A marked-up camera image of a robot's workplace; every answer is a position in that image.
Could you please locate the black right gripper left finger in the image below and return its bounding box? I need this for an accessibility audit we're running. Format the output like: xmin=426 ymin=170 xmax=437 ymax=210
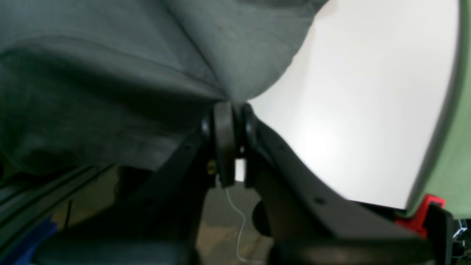
xmin=33 ymin=102 xmax=236 ymax=265

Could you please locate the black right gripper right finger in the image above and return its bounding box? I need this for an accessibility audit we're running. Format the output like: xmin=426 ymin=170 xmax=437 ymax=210
xmin=241 ymin=104 xmax=435 ymax=265

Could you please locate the dark grey t-shirt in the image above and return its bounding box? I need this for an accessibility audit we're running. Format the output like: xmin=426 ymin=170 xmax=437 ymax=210
xmin=0 ymin=0 xmax=326 ymax=175

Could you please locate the red clamp at left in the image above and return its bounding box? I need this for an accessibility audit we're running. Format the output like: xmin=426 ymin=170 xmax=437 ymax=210
xmin=395 ymin=194 xmax=446 ymax=239

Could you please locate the white cable loop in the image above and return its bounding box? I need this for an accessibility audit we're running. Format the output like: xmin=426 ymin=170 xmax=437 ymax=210
xmin=217 ymin=177 xmax=265 ymax=264

